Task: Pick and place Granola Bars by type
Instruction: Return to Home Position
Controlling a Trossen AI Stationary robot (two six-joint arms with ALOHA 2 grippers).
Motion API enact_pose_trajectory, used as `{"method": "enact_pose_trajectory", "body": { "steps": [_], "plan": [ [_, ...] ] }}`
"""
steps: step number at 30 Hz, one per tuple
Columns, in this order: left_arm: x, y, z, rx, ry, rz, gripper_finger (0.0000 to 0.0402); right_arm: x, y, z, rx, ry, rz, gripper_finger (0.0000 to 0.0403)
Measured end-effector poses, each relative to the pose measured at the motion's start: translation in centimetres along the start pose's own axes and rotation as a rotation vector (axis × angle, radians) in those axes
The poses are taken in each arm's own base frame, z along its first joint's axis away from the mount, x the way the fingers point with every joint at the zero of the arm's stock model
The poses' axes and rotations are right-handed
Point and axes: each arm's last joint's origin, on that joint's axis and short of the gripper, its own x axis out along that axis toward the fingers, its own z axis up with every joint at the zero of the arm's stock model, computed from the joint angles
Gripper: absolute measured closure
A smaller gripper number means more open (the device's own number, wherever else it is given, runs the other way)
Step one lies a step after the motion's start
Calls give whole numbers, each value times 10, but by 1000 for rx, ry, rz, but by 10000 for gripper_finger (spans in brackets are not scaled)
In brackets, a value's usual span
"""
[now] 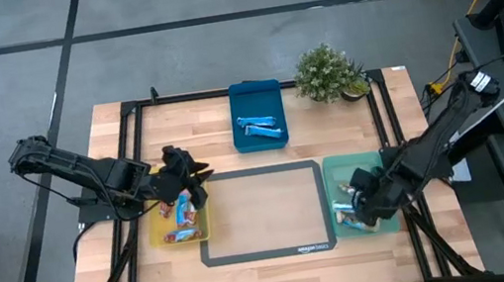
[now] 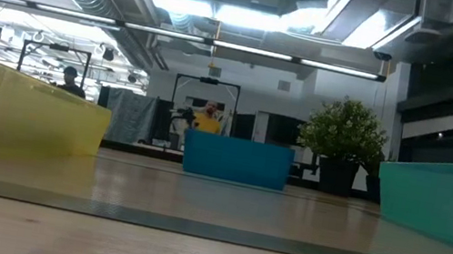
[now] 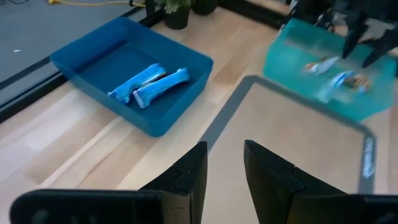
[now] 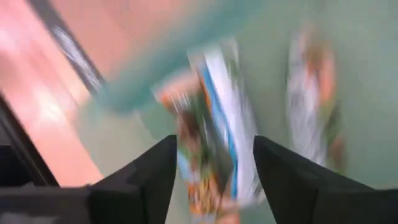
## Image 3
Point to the brown nut granola bar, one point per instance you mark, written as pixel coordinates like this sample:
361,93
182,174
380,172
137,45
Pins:
359,82

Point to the blue and white granola bar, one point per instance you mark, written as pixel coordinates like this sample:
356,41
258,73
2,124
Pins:
339,81

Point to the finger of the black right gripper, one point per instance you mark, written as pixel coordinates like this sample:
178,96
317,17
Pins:
382,46
353,37

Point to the bushy green potted plant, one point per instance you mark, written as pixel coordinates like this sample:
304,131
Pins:
177,17

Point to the beige mat with black border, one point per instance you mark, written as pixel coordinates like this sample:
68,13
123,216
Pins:
295,133

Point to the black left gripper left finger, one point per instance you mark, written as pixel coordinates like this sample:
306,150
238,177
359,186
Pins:
189,186

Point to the small grassy potted plant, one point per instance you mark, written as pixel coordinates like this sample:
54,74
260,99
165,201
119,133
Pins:
203,6

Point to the blue plastic tray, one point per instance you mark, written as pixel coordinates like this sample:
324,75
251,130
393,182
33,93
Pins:
93,71

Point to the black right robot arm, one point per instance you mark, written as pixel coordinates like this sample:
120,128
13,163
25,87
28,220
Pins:
308,9

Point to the green plastic tray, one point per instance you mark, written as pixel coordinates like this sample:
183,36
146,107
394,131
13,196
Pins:
289,62

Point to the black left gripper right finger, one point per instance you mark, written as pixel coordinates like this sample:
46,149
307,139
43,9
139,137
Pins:
270,186

